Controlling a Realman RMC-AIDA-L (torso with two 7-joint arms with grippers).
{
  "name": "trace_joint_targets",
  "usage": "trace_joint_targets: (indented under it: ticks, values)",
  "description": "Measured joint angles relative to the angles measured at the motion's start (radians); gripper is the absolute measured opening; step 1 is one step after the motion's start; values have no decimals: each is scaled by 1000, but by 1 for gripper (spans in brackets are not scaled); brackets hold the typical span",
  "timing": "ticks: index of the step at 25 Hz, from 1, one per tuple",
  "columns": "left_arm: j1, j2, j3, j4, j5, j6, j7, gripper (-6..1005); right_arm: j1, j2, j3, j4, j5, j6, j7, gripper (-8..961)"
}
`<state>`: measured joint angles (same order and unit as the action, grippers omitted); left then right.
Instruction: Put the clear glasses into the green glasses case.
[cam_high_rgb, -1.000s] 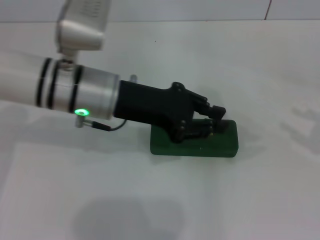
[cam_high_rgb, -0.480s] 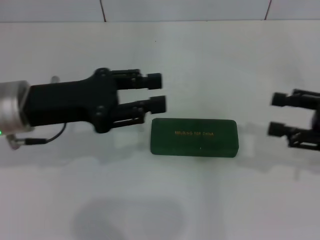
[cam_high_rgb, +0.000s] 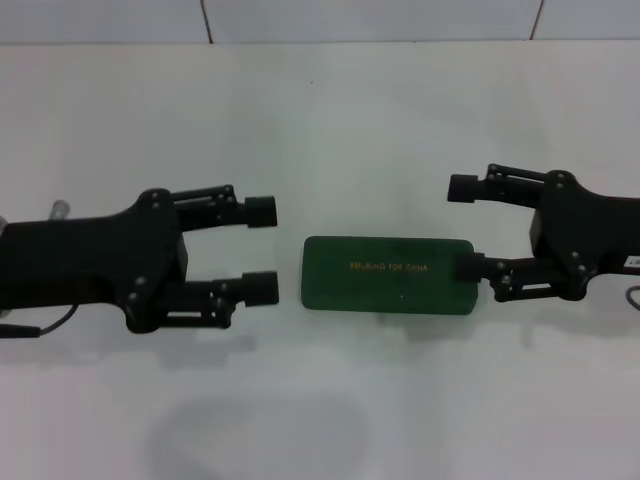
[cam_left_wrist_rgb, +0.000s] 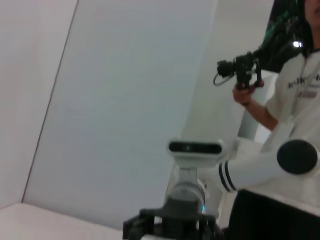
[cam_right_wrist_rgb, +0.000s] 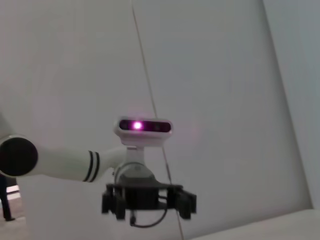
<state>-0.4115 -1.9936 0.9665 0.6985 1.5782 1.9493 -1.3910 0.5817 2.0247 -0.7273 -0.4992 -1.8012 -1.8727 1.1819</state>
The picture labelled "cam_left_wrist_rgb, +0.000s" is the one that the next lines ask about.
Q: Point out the black handheld camera rig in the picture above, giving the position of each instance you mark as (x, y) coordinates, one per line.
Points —
(243, 70)

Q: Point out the person's bare hand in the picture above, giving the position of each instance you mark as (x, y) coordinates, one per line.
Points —
(241, 96)

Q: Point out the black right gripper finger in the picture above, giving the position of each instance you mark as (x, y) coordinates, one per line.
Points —
(212, 227)
(140, 225)

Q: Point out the dark equipment with green lights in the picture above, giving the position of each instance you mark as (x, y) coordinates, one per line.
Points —
(280, 30)

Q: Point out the person's bare forearm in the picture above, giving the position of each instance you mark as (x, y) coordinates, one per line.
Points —
(262, 113)

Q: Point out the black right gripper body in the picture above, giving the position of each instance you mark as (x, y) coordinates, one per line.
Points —
(182, 215)

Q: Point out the person in white shirt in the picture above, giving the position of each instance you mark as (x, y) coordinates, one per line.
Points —
(300, 105)

